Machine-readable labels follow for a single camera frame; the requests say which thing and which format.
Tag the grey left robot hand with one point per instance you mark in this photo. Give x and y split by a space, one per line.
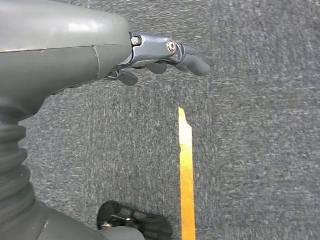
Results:
62 49

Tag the black robot left foot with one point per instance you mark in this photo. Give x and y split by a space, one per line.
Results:
149 225

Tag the yellow floor tape marking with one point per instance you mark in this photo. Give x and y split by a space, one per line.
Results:
187 182

